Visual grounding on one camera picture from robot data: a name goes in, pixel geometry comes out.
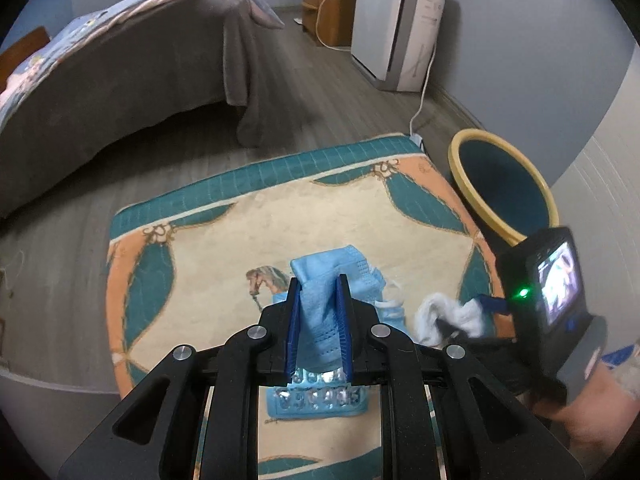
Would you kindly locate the wooden headboard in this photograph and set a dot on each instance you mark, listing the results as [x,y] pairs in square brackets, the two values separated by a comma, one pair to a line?
[21,51]

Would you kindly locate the wooden nightstand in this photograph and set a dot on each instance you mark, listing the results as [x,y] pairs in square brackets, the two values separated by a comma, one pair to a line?
[329,22]

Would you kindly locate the teal and peach rug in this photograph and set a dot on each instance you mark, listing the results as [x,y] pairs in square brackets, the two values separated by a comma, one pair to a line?
[197,265]

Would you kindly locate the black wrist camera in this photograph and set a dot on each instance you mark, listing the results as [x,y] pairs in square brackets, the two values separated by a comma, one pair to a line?
[542,280]

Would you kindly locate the white air purifier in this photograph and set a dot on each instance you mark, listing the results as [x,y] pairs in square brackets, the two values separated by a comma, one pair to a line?
[393,41]

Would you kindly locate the white power strip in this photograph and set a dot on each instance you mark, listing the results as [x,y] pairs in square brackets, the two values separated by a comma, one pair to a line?
[418,140]

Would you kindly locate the blue pill blister pack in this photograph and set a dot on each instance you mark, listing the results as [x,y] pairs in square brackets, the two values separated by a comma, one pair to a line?
[313,396]

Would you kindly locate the blue floral quilt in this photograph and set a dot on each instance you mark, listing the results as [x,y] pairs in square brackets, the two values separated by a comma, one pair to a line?
[80,32]

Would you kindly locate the person forearm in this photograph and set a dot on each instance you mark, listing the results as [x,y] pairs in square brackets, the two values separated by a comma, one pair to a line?
[599,417]

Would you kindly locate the white tissue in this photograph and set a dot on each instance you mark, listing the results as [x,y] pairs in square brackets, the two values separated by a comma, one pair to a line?
[438,307]

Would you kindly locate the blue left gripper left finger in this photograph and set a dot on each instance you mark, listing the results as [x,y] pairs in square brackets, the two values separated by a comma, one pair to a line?
[293,309]

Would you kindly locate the yellow rimmed teal trash bin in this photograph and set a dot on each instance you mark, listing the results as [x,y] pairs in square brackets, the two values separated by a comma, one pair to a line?
[503,188]

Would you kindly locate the bed with grey cover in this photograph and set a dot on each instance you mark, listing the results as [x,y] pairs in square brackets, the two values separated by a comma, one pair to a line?
[177,57]

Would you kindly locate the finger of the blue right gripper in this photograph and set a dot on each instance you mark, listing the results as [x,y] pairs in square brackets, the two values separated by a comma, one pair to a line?
[493,305]

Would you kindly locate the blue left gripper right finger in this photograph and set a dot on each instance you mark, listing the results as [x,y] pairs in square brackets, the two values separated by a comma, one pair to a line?
[343,306]

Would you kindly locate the blue face mask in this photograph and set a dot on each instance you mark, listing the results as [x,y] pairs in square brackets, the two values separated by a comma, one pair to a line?
[319,347]

